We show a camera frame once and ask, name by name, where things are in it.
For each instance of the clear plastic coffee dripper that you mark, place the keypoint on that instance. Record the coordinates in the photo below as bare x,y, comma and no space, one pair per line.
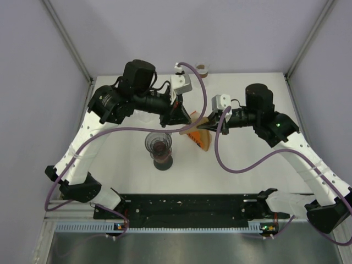
158,144

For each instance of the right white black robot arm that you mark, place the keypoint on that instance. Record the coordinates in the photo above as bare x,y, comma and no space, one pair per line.
330,201

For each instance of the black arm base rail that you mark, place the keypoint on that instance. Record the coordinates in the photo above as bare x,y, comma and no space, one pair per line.
193,210

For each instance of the glass cup with coffee grounds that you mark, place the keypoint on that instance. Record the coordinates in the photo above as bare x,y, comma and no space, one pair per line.
203,69

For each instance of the stack of brown filters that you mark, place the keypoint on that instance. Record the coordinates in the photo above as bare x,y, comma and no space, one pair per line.
209,138

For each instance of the aluminium frame post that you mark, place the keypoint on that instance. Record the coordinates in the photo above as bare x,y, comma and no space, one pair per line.
315,29
67,40

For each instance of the grey slotted cable duct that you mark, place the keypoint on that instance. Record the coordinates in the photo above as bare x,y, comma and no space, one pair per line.
110,227

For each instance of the left aluminium frame post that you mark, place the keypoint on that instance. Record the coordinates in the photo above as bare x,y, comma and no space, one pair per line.
67,40

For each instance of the right aluminium frame post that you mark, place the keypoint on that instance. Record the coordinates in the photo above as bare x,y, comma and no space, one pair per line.
315,29

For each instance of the glass carafe red collar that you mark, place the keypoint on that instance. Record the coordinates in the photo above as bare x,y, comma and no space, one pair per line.
162,160

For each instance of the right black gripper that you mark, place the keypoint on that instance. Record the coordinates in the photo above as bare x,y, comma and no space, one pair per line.
213,124

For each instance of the brown paper coffee filter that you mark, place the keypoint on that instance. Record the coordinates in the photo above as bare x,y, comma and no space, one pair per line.
195,122

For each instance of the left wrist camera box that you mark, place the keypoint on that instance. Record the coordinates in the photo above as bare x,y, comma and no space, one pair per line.
180,84

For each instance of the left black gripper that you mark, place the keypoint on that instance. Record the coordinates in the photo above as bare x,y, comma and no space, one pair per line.
176,115

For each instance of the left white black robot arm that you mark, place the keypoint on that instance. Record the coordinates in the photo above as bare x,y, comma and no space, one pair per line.
109,106

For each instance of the orange coffee filter box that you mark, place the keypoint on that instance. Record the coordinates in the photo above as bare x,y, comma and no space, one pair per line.
195,136

